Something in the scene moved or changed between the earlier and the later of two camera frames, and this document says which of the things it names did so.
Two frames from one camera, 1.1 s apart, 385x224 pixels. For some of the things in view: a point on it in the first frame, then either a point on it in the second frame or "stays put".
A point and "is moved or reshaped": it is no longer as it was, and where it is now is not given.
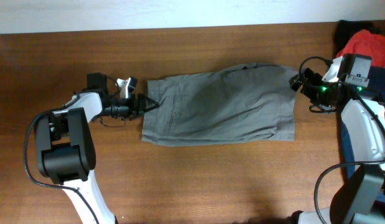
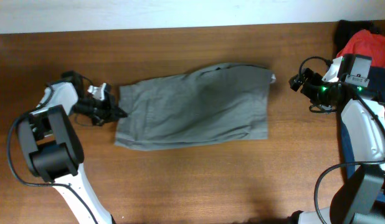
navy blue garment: (380, 81) stays put
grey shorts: (253, 101) is moved or reshaped
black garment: (346, 29) stays put
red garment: (364, 43) stays put
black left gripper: (137, 107) to (113, 111)
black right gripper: (314, 79) stays put
